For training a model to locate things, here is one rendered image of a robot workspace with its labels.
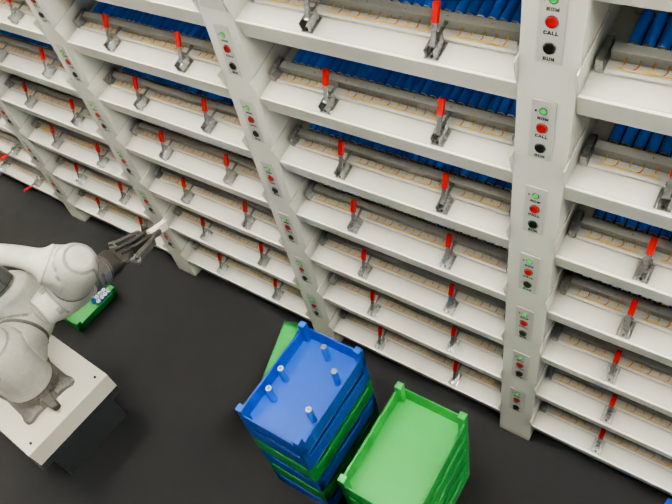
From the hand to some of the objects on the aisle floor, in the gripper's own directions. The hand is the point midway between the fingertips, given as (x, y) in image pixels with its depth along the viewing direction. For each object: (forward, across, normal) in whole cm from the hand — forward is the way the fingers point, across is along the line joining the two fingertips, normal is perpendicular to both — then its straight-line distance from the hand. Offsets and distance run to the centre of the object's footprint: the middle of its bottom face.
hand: (158, 229), depth 189 cm
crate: (-2, -68, -58) cm, 89 cm away
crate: (-1, +60, -64) cm, 87 cm away
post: (+41, +35, -54) cm, 76 cm away
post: (+41, +105, -54) cm, 125 cm away
